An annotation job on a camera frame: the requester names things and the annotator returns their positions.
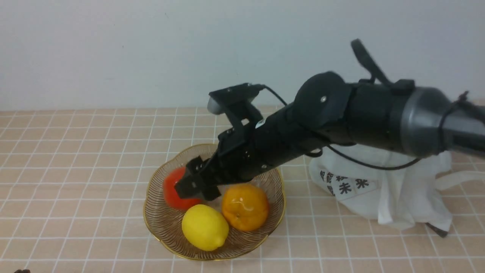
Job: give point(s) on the clear gold-rimmed glass bowl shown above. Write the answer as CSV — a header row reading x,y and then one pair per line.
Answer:
x,y
164,223

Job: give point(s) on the white cloth bag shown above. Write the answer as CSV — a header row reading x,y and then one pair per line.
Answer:
x,y
399,198

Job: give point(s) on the yellow lemon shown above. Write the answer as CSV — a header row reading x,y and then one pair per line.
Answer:
x,y
205,227

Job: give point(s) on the red tomato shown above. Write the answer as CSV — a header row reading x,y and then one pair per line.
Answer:
x,y
170,195

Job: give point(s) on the orange mandarin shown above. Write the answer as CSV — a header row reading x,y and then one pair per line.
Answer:
x,y
245,207

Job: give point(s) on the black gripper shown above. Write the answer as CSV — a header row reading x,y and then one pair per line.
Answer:
x,y
235,161

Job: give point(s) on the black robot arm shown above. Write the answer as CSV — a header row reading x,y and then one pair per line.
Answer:
x,y
394,116

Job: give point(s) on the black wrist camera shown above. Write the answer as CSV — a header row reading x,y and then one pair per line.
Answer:
x,y
236,103

